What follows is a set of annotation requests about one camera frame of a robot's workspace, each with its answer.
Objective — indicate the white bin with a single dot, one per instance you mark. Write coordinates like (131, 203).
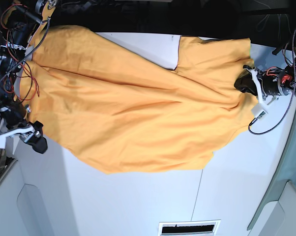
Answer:
(278, 218)
(35, 201)

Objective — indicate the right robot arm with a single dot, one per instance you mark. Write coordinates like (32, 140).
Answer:
(24, 24)

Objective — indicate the yellow t-shirt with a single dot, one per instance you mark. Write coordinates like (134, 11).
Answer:
(118, 112)

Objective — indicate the white bin right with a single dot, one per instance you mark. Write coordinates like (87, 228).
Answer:
(278, 218)

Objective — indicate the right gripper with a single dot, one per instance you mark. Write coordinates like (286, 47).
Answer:
(14, 114)

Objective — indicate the white bin left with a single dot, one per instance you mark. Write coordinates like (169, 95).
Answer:
(35, 201)

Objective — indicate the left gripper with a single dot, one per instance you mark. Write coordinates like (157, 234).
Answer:
(274, 81)

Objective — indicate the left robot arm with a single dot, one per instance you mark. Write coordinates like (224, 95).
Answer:
(289, 53)

